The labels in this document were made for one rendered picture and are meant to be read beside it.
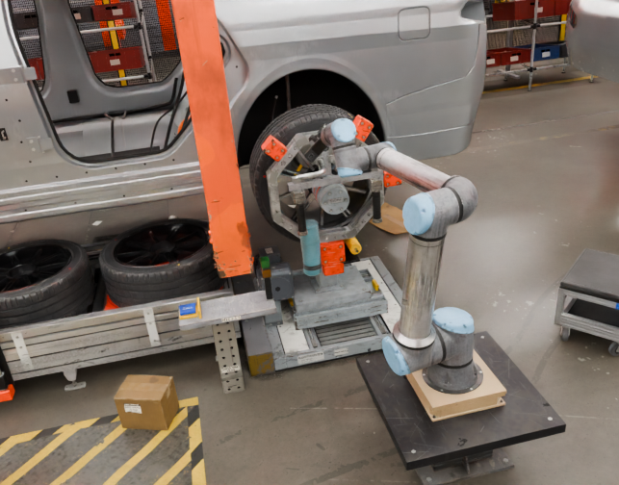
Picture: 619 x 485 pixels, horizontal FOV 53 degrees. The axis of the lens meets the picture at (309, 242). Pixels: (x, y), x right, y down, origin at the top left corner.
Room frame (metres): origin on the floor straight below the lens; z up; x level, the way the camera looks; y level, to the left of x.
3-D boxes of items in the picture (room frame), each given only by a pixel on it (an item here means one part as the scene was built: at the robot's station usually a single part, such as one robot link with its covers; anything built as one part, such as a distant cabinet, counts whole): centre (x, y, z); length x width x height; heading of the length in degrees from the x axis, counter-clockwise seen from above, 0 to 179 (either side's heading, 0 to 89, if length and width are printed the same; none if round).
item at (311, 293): (2.84, -0.08, 0.32); 0.40 x 0.30 x 0.28; 100
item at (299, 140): (2.67, -0.11, 0.85); 0.54 x 0.07 x 0.54; 100
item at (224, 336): (2.35, 0.43, 0.21); 0.10 x 0.10 x 0.42; 10
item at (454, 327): (1.85, -0.49, 0.55); 0.17 x 0.15 x 0.18; 111
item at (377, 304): (2.85, -0.11, 0.13); 0.50 x 0.36 x 0.10; 100
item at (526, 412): (1.85, -0.50, 0.15); 0.60 x 0.60 x 0.30; 10
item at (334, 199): (2.60, -0.12, 0.85); 0.21 x 0.14 x 0.14; 10
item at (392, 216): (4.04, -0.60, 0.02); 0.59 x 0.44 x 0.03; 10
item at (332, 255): (2.71, -0.10, 0.48); 0.16 x 0.12 x 0.17; 10
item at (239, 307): (2.35, 0.40, 0.44); 0.43 x 0.17 x 0.03; 100
